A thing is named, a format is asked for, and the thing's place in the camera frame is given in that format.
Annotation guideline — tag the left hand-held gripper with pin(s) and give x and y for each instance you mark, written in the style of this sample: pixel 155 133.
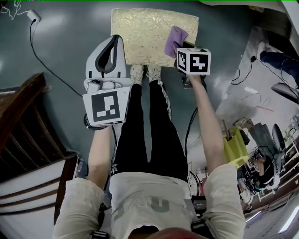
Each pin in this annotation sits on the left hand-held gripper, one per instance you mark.
pixel 104 106

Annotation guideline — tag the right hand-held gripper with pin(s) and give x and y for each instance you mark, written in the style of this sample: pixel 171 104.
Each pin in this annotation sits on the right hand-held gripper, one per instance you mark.
pixel 198 63

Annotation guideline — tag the purple cloth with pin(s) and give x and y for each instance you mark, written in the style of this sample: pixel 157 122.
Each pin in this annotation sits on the purple cloth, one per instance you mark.
pixel 175 39

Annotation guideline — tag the cream upholstered stool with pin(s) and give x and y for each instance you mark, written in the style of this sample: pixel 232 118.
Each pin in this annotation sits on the cream upholstered stool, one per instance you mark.
pixel 147 35

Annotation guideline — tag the person's right forearm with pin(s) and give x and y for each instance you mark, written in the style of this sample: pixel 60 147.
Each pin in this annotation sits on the person's right forearm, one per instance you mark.
pixel 210 130

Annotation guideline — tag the person's left forearm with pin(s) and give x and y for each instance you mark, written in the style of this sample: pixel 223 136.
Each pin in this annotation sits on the person's left forearm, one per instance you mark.
pixel 100 156

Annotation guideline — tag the person's left white shoe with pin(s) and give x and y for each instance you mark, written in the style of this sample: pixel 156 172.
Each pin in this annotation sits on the person's left white shoe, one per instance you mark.
pixel 137 73

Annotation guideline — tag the person's white shoe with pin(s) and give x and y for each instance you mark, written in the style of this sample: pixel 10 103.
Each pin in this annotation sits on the person's white shoe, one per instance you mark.
pixel 154 72
pixel 137 73

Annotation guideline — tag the dark teal floor mat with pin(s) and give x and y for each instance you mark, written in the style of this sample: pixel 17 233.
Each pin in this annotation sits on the dark teal floor mat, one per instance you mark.
pixel 70 46

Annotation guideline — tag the person's right white shoe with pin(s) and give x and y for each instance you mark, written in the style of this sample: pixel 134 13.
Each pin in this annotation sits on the person's right white shoe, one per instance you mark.
pixel 154 72

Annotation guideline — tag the black power adapter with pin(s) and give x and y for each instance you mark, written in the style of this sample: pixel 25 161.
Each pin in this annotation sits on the black power adapter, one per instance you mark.
pixel 253 59

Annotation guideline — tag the person's black striped trousers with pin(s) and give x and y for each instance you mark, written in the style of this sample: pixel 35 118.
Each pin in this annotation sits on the person's black striped trousers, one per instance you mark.
pixel 133 135

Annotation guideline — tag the white power strip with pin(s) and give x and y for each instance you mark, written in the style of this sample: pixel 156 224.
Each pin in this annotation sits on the white power strip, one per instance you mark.
pixel 33 16

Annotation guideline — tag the grey office chair base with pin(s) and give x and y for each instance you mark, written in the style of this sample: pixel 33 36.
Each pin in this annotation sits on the grey office chair base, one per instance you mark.
pixel 286 91

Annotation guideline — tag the yellow-green stool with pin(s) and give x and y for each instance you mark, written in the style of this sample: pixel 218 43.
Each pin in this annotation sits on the yellow-green stool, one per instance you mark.
pixel 236 149

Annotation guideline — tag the dark wooden chair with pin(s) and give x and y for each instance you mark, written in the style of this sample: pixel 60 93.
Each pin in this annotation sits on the dark wooden chair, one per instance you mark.
pixel 21 126

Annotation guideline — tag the person's cream shirt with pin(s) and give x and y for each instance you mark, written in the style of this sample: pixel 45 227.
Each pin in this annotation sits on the person's cream shirt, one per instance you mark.
pixel 144 198

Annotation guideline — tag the black waist box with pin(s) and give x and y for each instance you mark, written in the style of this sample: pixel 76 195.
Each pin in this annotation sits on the black waist box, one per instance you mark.
pixel 199 205

